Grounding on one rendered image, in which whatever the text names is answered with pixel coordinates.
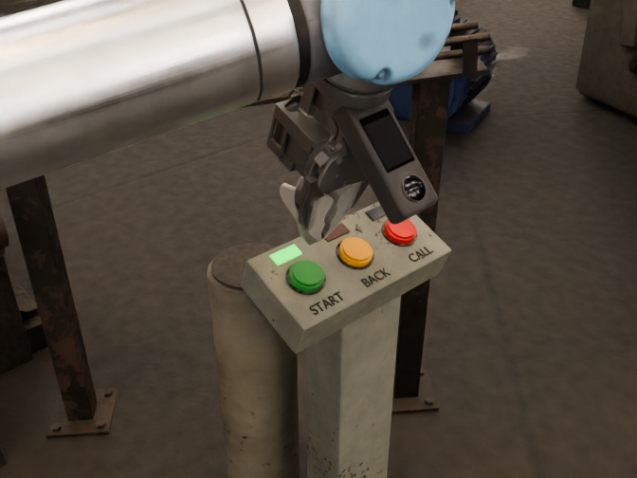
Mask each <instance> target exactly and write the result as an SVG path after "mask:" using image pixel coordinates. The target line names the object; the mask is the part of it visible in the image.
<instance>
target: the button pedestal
mask: <svg viewBox="0 0 637 478"><path fill-rule="evenodd" d="M378 206H380V204H379V202H376V203H374V204H372V205H371V206H368V207H366V208H364V209H362V210H359V211H356V212H354V213H351V214H349V215H347V216H345V217H344V218H343V219H342V221H341V222H340V223H343V224H344V225H345V226H346V227H347V229H348V230H349V231H350V232H348V233H346V234H344V235H342V236H340V237H338V238H337V239H334V240H332V241H330V242H327V241H326V240H325V239H322V240H320V241H318V242H316V243H315V244H313V245H311V246H310V245H308V244H307V243H306V242H305V241H304V239H303V238H302V237H298V238H296V239H294V240H292V241H289V242H287V243H285V244H283V245H280V246H278V247H276V248H273V249H271V250H269V251H267V252H265V253H262V254H260V255H258V256H256V257H253V258H251V259H249V260H247V261H246V267H245V271H244V275H243V280H242V283H241V287H242V289H243V290H244V291H245V293H246V294H247V295H248V297H249V298H250V299H251V300H252V302H254V303H255V304H256V306H257V307H258V308H259V309H260V311H261V312H262V313H263V314H264V316H265V317H266V318H267V320H268V321H269V322H270V323H271V324H272V326H273V327H274V328H275V329H276V331H277V332H278V333H279V334H280V336H281V337H282V338H283V340H284V341H285V342H286V343H287V345H288V346H289V347H290V348H291V350H292V351H293V352H294V353H295V354H297V353H299V352H300V351H302V350H304V349H306V413H307V478H387V470H388V458H389V446H390V434H391V410H392V399H393V386H394V374H395V362H396V349H397V338H398V325H399V313H400V301H401V295H402V294H404V293H406V292H408V291H409V290H411V289H413V288H415V287H416V286H418V285H420V284H422V283H423V282H425V281H427V280H429V279H431V278H432V277H434V276H436V275H438V274H439V273H440V271H441V269H442V267H443V266H444V264H445V262H446V259H447V258H448V256H449V254H450V252H451V249H450V247H449V246H448V245H447V244H446V243H445V242H443V241H442V240H441V239H440V238H439V237H438V236H437V235H436V234H435V233H434V232H433V231H432V230H431V229H430V228H429V227H428V226H427V225H426V224H425V223H424V222H423V221H422V220H421V219H420V218H419V217H418V216H417V215H416V214H415V215H413V216H412V217H411V218H409V221H410V222H411V223H412V224H413V225H414V226H415V228H416V230H417V233H416V236H415V238H414V240H413V241H412V242H410V243H408V244H399V243H396V242H394V241H392V240H391V239H390V238H389V237H388V236H387V234H386V233H385V231H384V227H385V224H386V222H387V220H388V217H387V216H386V215H385V216H383V217H381V218H379V219H377V220H374V221H373V220H372V219H371V218H370V217H369V216H368V215H367V214H366V213H365V212H366V211H369V210H372V209H374V208H376V207H378ZM340 223H339V224H340ZM349 237H356V238H360V239H362V240H364V241H366V242H367V243H368V244H369V245H370V246H371V247H372V249H373V257H372V260H371V261H370V262H369V263H368V264H367V265H365V266H363V267H354V266H351V265H349V264H347V263H346V262H344V261H343V260H342V258H341V257H340V255H339V251H338V250H339V247H340V244H341V242H342V241H343V240H344V239H346V238H349ZM292 245H295V246H296V247H297V248H298V249H299V250H300V252H301V253H302V255H300V256H298V257H296V258H293V259H291V260H289V261H287V262H285V263H283V264H280V265H278V266H277V265H276V263H275V262H274V261H273V260H272V259H271V258H270V256H269V255H271V254H273V253H276V252H278V251H280V250H282V249H284V248H288V247H290V246H292ZM301 260H307V261H311V262H314V263H316V264H318V265H319V266H320V267H321V268H322V270H323V271H324V275H325V279H324V282H323V284H322V286H321V288H319V289H318V290H316V291H311V292H307V291H302V290H299V289H297V288H296V287H294V286H293V285H292V284H291V282H290V280H289V271H290V267H291V266H292V265H293V264H294V263H296V262H297V261H301Z"/></svg>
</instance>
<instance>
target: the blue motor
mask: <svg viewBox="0 0 637 478"><path fill-rule="evenodd" d="M460 18H461V17H458V18H457V19H455V20H454V21H453V22H452V24H460V23H466V22H469V21H467V19H468V18H465V19H464V20H460ZM485 32H487V31H485V30H484V29H483V28H482V25H480V26H479V27H478V28H477V29H470V30H466V31H465V35H469V34H476V33H477V34H479V33H485ZM492 38H493V37H490V41H484V42H478V46H489V47H490V53H489V54H483V55H478V58H479V59H480V60H481V61H482V62H483V63H484V64H485V65H486V67H487V68H488V69H489V74H487V75H481V76H477V77H470V78H460V79H452V83H451V85H450V94H449V103H448V112H447V121H446V129H447V130H449V131H454V132H459V133H463V134H469V133H470V132H471V131H472V130H473V129H474V128H475V126H476V125H477V124H478V123H479V122H480V121H481V120H482V119H483V118H484V117H485V116H486V115H487V114H488V113H489V111H490V105H491V102H488V101H478V100H473V99H474V98H475V97H476V96H478V95H479V94H480V93H481V92H482V91H483V90H484V89H485V88H486V87H487V86H488V85H489V84H490V83H491V82H490V80H491V79H492V78H493V77H494V76H495V75H493V73H494V72H495V71H496V70H497V67H495V64H496V63H497V62H498V61H499V60H496V55H497V54H498V52H496V49H495V46H496V44H494V43H493V41H492ZM449 50H450V46H443V48H442V50H441V51H440V52H442V51H449ZM411 94H412V84H411V85H404V86H396V87H393V88H392V90H391V94H390V96H389V102H390V103H391V106H392V107H393V109H394V116H395V118H396V119H397V120H404V121H410V108H411Z"/></svg>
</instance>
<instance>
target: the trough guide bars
mask: <svg viewBox="0 0 637 478"><path fill-rule="evenodd" d="M478 27H479V24H478V21H474V22H466V23H460V24H452V26H451V30H450V37H447V39H446V42H445V44H444V46H450V50H449V51H442V52H440V53H439V54H438V55H437V57H436V58H435V59H434V60H433V61H440V60H447V59H454V58H462V57H463V78H470V77H477V73H478V55H483V54H489V53H490V47H489V46H478V42H484V41H490V33H489V32H485V33H479V34H477V33H476V34H469V35H465V31H466V30H470V29H477V28H478Z"/></svg>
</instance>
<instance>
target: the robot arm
mask: <svg viewBox="0 0 637 478"><path fill-rule="evenodd" d="M454 11H455V0H63V1H60V2H57V3H53V4H49V5H45V6H42V7H39V8H35V9H29V10H25V11H22V12H18V13H14V14H11V15H8V16H4V17H0V190H2V189H5V188H7V187H10V186H13V185H16V184H19V183H22V182H24V181H27V180H30V179H32V178H35V177H38V176H41V175H46V174H49V173H52V172H55V171H58V170H60V169H62V168H65V167H68V166H71V165H74V164H77V163H80V162H83V161H86V160H88V159H91V158H94V157H96V156H101V155H104V154H107V153H110V152H113V151H116V150H118V149H121V148H124V147H127V146H130V145H132V144H135V143H138V142H141V141H143V140H146V139H149V138H154V137H157V136H160V135H163V134H166V133H168V132H171V131H173V130H176V129H179V128H182V127H185V126H188V125H191V124H194V123H196V122H199V121H202V120H206V119H209V118H212V117H215V116H218V115H221V114H224V113H226V112H229V111H232V110H235V109H238V108H240V107H243V106H246V105H249V104H252V103H254V102H257V101H262V100H265V99H268V98H271V97H274V96H276V95H279V94H281V93H284V92H287V91H289V90H292V89H295V88H298V87H301V88H300V89H299V91H298V90H296V89H295V90H292V91H291V92H290V94H289V96H288V98H287V101H281V102H278V103H276V104H275V109H274V113H273V118H272V121H271V125H270V130H269V134H268V139H267V143H266V146H267V147H268V148H269V149H270V150H271V151H272V152H273V153H274V154H275V155H276V156H277V157H278V160H279V161H280V162H281V163H282V164H283V165H284V166H285V168H286V169H287V170H288V171H289V172H292V171H295V170H297V171H298V172H299V173H300V174H301V175H302V176H301V177H300V178H299V180H298V184H297V187H293V186H291V185H288V184H286V183H283V184H282V185H281V188H280V194H281V197H282V201H283V202H284V204H285V205H286V207H287V208H288V209H289V210H290V212H291V213H292V215H293V216H294V218H295V219H296V221H297V222H298V227H299V231H300V236H301V237H302V238H303V239H304V241H305V242H306V243H307V244H308V245H310V246H311V245H313V244H315V243H316V242H318V241H320V240H322V239H324V238H326V237H327V236H328V235H329V234H330V233H331V232H332V231H333V230H334V229H335V227H336V226H337V225H338V224H339V223H340V222H341V221H342V219H343V218H344V217H345V216H346V214H347V213H348V211H349V210H350V209H351V208H353V207H354V205H355V203H356V202H357V200H358V199H359V197H360V196H361V195H362V194H363V193H364V191H365V190H366V188H367V187H368V185H369V184H370V186H371V188H372V190H373V192H374V194H375V196H376V198H377V200H378V202H379V204H380V205H381V207H382V209H383V211H384V213H385V214H386V216H387V217H388V219H389V221H390V222H391V223H392V224H399V223H401V222H403V221H405V220H407V219H409V218H411V217H412V216H413V215H415V214H417V213H419V212H420V211H423V210H425V209H427V208H428V207H430V206H432V205H434V204H435V203H436V202H437V199H438V196H437V194H436V192H435V191H434V189H433V187H432V185H431V184H430V182H429V180H428V177H427V175H426V173H425V172H424V170H423V168H422V166H421V164H420V162H419V160H418V159H417V157H416V155H415V153H414V152H413V150H412V148H411V147H410V144H409V142H408V140H407V138H406V136H405V134H404V133H403V131H402V129H401V127H400V125H399V123H398V121H397V120H396V118H395V116H394V114H393V112H392V110H391V109H390V107H389V105H388V103H387V100H388V98H389V96H390V94H391V90H392V88H393V86H394V85H396V84H397V83H401V82H404V81H406V80H409V79H411V78H412V77H414V76H416V75H418V74H419V73H420V72H422V71H423V70H424V69H426V68H427V67H428V66H429V65H430V64H431V63H432V62H433V60H434V59H435V58H436V57H437V55H438V54H439V53H440V51H441V50H442V48H443V46H444V44H445V42H446V39H447V37H448V34H449V32H450V30H451V26H452V22H453V18H454ZM302 86H304V88H302ZM301 90H303V92H300V91H301ZM295 91H296V92H297V93H298V94H295V95H292V94H293V92H295ZM294 102H296V103H297V104H295V105H292V106H291V105H290V104H291V103H294ZM288 106H289V107H288ZM284 107H285V108H284ZM277 120H278V121H277ZM276 122H277V125H276ZM275 126H276V130H275ZM274 131H275V134H274ZM273 135H274V137H273Z"/></svg>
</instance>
